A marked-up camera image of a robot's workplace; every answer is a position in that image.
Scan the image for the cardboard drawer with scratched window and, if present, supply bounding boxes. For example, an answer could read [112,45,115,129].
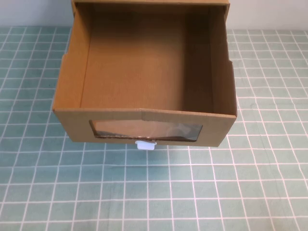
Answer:
[52,2,239,148]

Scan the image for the brown cardboard shoe box shell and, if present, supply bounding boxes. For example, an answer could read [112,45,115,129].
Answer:
[71,0,231,17]

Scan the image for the blue grid cutting mat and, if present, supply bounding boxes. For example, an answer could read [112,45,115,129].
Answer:
[0,26,308,231]

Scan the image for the white plastic drawer handle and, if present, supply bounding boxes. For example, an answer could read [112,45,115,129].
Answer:
[135,141,157,151]

